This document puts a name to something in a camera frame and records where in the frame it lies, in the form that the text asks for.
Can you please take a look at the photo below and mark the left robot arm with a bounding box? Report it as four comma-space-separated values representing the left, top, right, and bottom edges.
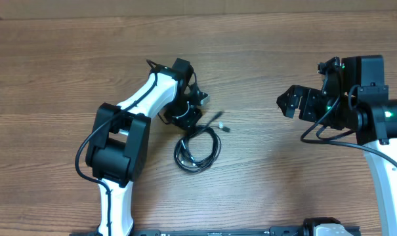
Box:
83, 58, 209, 235

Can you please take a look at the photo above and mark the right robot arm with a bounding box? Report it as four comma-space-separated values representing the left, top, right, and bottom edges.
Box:
276, 55, 397, 235

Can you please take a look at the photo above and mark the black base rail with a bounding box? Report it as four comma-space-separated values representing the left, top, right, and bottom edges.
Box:
70, 216, 362, 236

